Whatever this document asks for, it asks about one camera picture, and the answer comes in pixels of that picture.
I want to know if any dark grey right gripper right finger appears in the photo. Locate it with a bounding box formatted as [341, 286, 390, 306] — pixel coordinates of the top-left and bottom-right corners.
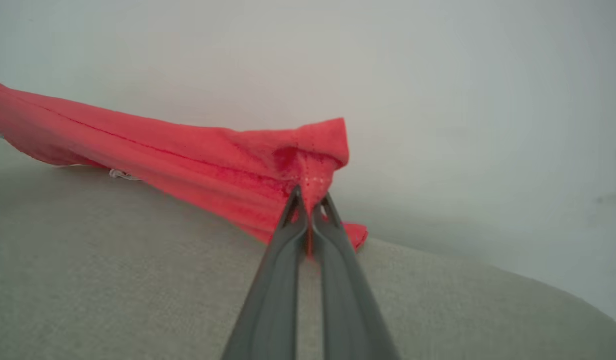
[312, 193, 401, 360]

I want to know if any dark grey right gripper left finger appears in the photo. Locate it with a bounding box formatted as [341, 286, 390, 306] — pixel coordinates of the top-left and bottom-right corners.
[221, 185, 309, 360]

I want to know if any red jersey with black number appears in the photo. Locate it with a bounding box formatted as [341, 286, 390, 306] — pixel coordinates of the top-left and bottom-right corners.
[0, 82, 369, 259]

